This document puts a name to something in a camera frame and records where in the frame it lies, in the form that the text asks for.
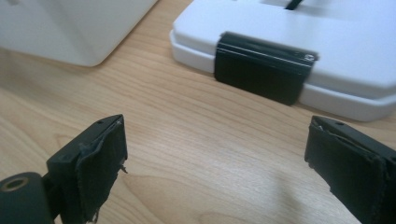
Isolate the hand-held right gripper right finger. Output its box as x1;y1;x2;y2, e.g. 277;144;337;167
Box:
304;115;396;224

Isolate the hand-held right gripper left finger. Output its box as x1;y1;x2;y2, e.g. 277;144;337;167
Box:
46;114;129;224

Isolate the white box with black latch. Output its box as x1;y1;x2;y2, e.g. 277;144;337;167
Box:
169;0;396;122

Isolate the white container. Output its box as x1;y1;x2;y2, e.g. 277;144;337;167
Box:
0;0;160;67

